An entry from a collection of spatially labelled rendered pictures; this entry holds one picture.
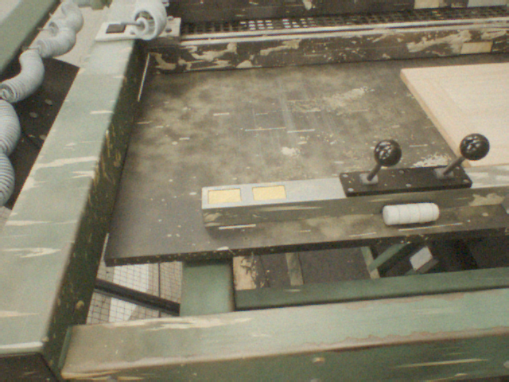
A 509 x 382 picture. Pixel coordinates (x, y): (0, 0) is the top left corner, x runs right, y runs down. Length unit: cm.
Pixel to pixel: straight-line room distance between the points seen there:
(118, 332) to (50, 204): 21
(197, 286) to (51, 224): 22
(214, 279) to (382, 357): 26
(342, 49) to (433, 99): 27
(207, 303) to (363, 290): 23
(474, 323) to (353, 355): 14
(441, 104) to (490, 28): 34
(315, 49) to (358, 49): 11
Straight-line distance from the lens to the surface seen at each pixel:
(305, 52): 115
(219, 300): 65
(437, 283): 74
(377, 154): 61
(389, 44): 120
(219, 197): 69
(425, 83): 108
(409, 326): 55
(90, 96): 89
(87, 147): 74
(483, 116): 101
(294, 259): 204
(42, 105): 158
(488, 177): 80
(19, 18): 186
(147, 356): 52
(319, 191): 70
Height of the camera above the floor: 190
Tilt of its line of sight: 25 degrees down
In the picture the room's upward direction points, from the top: 65 degrees counter-clockwise
